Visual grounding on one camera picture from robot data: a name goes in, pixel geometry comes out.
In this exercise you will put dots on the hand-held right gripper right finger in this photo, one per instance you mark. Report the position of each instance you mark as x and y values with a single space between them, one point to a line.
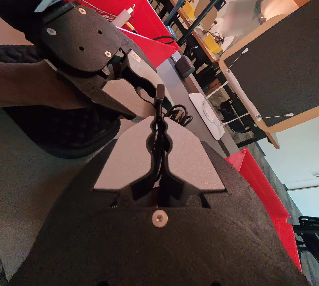
194 161

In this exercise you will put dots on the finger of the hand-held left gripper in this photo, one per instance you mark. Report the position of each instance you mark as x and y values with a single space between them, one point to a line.
144 67
124 96

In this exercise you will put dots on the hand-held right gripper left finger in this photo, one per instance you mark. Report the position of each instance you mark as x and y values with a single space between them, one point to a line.
127 161

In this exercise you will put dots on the white plug adapter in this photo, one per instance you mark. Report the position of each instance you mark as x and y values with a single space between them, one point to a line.
122 18

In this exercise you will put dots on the person's left forearm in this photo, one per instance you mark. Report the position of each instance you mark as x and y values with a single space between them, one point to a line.
30 87

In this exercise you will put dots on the dark grey small box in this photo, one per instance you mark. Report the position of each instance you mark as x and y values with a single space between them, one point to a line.
185 67

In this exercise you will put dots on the white stand with clear legs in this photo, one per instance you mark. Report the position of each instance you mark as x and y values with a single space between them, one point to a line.
199 106

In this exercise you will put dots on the black honeycomb wrist rest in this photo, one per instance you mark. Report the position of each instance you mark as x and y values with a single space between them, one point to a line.
62 136

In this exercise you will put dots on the yellow plastic bin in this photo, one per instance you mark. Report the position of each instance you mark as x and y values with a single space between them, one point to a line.
211 43
189 8

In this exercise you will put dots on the black microphone on pole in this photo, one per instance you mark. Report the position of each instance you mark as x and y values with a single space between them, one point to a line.
211 4

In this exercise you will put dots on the black panel with wooden frame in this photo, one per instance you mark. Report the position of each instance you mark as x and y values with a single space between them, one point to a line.
274 67

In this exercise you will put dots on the wall sconce lamp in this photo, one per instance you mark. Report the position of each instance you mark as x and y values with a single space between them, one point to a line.
262 19

